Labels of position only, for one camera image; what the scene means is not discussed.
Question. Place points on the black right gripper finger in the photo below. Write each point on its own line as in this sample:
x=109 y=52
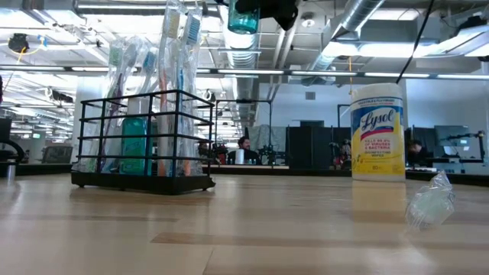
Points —
x=250 y=4

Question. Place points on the teal mouthwash bottle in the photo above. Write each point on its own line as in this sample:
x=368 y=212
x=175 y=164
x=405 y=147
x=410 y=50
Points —
x=133 y=147
x=243 y=23

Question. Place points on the green toothbrush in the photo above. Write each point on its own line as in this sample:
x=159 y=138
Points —
x=115 y=56
x=429 y=206

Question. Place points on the monitor on arm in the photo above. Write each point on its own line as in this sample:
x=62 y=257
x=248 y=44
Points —
x=451 y=135

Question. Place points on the black partition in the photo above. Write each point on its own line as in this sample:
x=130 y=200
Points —
x=309 y=149

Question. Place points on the person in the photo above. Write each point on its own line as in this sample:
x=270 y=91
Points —
x=416 y=153
x=252 y=156

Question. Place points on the Lysol wipes canister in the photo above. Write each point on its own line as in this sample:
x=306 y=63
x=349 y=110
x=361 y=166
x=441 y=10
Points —
x=378 y=133

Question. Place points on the spiral ventilation duct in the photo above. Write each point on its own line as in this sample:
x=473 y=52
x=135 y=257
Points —
x=240 y=57

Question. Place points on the black ceiling camera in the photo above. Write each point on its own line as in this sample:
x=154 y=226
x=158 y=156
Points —
x=18 y=43

